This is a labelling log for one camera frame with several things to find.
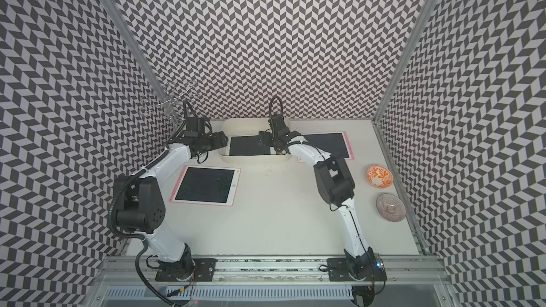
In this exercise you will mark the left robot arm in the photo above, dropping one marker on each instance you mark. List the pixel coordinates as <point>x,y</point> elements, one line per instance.
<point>138,209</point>

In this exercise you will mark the pink writing tablet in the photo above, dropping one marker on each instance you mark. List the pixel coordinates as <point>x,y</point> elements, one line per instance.
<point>333,142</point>
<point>205,185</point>

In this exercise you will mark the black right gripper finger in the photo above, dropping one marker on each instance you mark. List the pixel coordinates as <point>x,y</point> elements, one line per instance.
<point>280,147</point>
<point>265,138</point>

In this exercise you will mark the chrome wire stand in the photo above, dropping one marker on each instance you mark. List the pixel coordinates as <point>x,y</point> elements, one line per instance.
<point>176,106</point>

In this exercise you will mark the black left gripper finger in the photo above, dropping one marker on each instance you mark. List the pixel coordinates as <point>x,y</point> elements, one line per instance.
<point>219,144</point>
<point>220,136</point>

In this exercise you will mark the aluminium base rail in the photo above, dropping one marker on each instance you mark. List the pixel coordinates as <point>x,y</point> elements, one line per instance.
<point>395,280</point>

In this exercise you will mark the white plastic storage box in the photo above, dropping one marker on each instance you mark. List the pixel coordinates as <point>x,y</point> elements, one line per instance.
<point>248,127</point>

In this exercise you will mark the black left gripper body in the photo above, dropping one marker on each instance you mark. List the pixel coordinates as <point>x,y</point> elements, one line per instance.
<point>206,141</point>

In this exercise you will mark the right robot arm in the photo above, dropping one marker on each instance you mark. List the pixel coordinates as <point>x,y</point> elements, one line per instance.
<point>335,185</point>

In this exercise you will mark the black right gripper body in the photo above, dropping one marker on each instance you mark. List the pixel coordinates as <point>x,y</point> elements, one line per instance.
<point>276,137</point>

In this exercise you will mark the orange patterned bowl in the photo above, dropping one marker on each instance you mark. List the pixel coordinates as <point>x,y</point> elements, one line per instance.
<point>379,176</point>

